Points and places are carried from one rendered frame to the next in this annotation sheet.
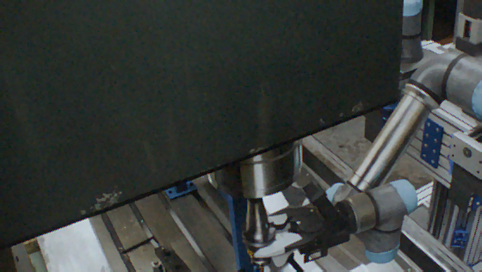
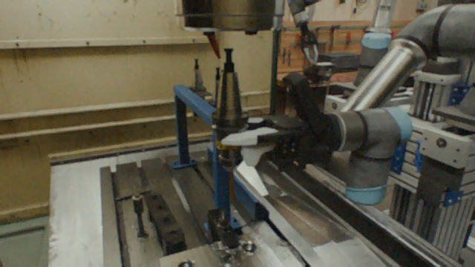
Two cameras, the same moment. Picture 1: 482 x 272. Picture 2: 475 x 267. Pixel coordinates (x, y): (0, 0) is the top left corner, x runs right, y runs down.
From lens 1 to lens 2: 0.57 m
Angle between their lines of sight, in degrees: 13
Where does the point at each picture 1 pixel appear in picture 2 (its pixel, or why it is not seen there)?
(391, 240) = (379, 172)
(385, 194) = (373, 112)
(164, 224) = (163, 183)
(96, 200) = not seen: outside the picture
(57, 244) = (67, 202)
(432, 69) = (421, 20)
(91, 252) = (97, 211)
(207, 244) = (194, 199)
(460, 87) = (459, 25)
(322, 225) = (301, 124)
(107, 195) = not seen: outside the picture
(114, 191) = not seen: outside the picture
